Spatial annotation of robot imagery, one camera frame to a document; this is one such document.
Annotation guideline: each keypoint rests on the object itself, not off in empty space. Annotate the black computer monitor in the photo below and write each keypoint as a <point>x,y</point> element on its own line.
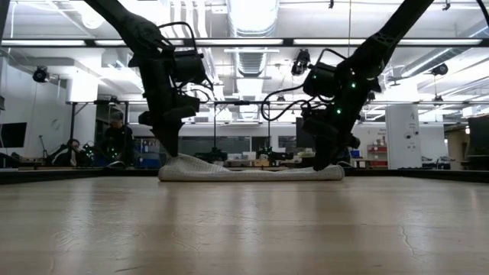
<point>479,133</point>
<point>300,133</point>
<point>13,134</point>

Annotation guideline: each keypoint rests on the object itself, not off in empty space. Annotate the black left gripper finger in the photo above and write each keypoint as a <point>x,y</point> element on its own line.
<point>163,133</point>
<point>176,130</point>

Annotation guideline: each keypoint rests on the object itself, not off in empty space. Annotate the black metal table frame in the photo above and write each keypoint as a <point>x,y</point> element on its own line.
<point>57,175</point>

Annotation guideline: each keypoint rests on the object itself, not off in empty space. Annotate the black overhead light bar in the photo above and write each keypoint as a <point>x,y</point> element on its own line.
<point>288,42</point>

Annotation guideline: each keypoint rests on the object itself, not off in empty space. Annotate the grey waffle microfiber towel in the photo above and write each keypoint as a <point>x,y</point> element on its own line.
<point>248,175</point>

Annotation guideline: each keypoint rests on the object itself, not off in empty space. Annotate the silver ceiling duct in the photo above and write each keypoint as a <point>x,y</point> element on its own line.
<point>252,23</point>

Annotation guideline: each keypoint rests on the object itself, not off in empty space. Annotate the person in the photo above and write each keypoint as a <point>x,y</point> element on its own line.
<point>120,145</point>
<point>67,156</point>

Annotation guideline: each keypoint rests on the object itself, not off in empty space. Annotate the white pillar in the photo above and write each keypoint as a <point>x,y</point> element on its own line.
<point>403,133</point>

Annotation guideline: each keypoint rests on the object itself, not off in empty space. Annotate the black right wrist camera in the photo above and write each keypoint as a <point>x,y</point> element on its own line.
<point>319,80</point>

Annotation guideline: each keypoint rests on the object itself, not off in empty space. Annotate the black ceiling camera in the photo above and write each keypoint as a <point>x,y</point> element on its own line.
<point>371,97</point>
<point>301,61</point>
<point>40,75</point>
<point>440,70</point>

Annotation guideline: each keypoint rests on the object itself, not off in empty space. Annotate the blue storage cabinet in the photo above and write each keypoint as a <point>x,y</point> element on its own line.
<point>149,162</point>

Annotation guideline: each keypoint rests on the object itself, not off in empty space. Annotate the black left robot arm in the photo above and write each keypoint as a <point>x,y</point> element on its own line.
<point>133,26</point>

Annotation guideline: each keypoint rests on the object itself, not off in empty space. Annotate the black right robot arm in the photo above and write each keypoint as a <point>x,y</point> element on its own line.
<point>386,38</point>

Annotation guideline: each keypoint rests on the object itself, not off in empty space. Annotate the black background robot arm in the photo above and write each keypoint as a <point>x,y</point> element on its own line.
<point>214,156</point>
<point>275,156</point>

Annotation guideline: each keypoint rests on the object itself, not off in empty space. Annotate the red shelf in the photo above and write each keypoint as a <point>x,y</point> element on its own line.
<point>378,163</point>

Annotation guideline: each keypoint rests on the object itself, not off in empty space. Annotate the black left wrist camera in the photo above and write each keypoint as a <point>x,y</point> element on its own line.
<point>189,66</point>

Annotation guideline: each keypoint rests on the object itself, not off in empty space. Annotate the black background rig frame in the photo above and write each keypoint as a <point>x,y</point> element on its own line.
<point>72,122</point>

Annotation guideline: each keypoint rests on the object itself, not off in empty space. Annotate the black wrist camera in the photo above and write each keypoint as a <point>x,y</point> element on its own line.
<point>189,66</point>
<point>319,80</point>

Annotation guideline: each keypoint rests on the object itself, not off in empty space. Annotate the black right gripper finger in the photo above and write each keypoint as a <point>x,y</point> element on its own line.
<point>335,153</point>
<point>322,153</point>

